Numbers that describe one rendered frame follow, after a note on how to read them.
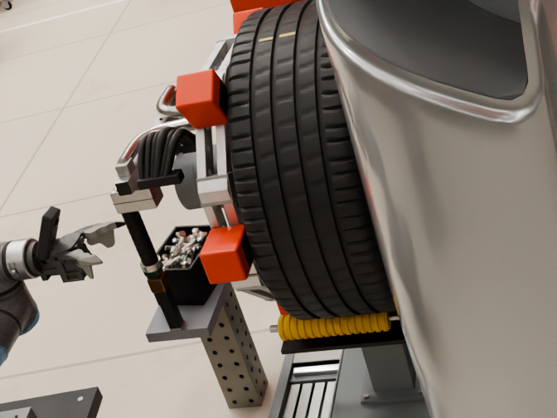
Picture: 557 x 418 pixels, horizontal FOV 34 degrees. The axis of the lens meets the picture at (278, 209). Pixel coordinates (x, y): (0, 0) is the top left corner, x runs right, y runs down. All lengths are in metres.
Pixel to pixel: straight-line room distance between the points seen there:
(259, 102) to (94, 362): 1.66
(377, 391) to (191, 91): 0.93
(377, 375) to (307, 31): 0.88
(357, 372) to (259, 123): 0.89
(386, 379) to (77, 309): 1.54
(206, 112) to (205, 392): 1.29
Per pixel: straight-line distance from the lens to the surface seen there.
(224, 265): 1.69
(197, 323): 2.30
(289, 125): 1.63
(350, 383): 2.32
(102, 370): 3.09
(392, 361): 2.19
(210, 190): 1.71
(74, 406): 2.48
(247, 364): 2.61
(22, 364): 3.31
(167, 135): 1.81
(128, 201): 1.87
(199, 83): 1.69
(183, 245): 2.38
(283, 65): 1.68
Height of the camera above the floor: 1.73
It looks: 29 degrees down
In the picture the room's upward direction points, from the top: 18 degrees counter-clockwise
